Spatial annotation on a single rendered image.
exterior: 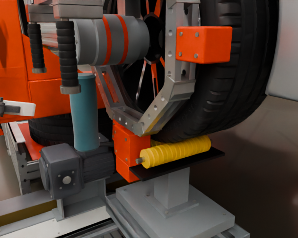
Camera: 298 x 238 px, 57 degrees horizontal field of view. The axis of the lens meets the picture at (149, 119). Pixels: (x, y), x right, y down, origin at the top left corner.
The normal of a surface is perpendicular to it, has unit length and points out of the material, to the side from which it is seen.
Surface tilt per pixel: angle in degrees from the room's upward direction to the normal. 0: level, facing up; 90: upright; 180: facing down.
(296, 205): 0
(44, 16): 90
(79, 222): 0
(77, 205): 0
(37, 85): 90
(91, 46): 101
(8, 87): 90
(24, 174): 90
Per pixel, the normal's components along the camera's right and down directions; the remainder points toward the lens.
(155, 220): 0.00, -0.95
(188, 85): 0.52, 0.26
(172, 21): -0.85, 0.16
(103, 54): 0.47, 0.66
